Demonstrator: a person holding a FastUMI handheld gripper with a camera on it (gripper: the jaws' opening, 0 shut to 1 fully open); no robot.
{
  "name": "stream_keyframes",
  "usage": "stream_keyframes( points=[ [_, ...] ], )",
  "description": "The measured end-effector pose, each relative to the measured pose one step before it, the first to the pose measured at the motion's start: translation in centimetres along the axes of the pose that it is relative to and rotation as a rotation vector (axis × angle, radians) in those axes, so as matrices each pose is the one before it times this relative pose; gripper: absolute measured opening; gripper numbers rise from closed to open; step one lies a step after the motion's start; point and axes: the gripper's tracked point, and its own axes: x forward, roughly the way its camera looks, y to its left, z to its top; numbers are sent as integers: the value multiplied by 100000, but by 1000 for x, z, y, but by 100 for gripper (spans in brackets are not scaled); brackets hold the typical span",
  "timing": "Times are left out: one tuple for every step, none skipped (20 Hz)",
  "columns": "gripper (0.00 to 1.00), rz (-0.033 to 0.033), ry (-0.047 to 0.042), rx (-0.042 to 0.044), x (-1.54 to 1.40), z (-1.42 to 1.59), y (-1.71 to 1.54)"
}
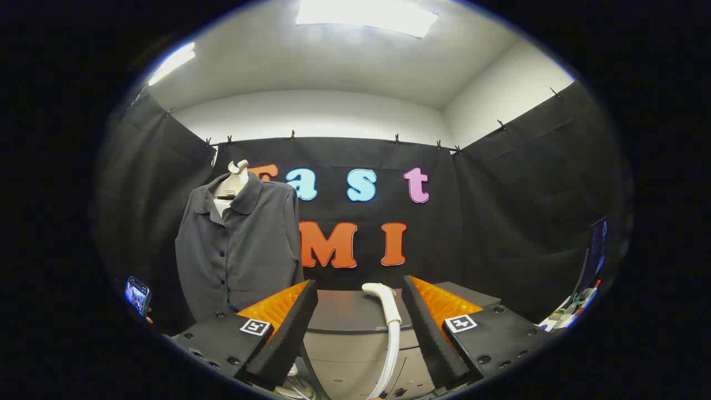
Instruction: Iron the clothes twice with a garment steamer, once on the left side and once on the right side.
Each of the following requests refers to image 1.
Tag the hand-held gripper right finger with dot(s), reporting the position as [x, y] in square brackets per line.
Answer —
[427, 333]

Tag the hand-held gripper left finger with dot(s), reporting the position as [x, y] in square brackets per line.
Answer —
[289, 339]

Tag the white garment steamer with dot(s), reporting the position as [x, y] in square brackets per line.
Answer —
[389, 305]

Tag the dark grey button shirt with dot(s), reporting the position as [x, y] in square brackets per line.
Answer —
[244, 255]

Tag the beige clothes hanger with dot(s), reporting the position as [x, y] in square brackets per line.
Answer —
[236, 180]

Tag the grey drawer cabinet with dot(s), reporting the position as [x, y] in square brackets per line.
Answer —
[344, 311]

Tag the black backdrop cloth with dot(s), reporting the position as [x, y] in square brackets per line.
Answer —
[500, 211]

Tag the white tray of small items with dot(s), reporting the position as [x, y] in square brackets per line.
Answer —
[569, 314]

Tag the smartphone with lit screen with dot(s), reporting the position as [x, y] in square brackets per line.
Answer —
[136, 294]

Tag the row of cloth clips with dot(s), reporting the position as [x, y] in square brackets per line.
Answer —
[292, 135]

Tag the small ceiling light panel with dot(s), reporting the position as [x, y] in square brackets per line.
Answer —
[173, 62]

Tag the large ceiling light panel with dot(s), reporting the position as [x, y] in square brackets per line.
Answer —
[366, 16]

